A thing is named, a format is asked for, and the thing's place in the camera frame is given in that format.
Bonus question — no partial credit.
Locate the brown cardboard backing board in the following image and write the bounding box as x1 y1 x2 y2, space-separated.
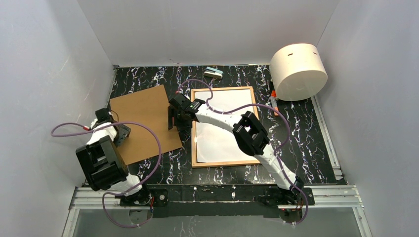
110 85 182 165

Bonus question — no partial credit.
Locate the printed street photo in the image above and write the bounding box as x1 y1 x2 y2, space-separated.
194 90 257 163

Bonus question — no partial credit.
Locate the light wooden picture frame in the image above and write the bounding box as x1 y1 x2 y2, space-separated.
190 86 262 168

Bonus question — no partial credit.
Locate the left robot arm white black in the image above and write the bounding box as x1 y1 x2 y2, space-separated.
76 108 140 193

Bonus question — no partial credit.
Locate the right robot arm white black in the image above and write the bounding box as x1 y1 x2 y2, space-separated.
168 93 308 204

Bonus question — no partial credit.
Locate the orange grey marker pen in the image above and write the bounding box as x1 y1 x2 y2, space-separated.
269 90 279 117

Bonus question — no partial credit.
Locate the white cylindrical container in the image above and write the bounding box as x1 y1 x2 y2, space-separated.
269 43 328 101

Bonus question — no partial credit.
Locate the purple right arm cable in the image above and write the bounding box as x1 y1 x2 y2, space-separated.
176 79 309 225

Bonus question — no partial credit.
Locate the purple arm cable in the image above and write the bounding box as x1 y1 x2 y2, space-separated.
176 79 309 225
50 121 163 229

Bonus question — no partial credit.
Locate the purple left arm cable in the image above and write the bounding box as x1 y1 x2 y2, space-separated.
50 121 163 229

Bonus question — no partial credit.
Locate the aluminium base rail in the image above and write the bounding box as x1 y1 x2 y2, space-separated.
62 185 372 237

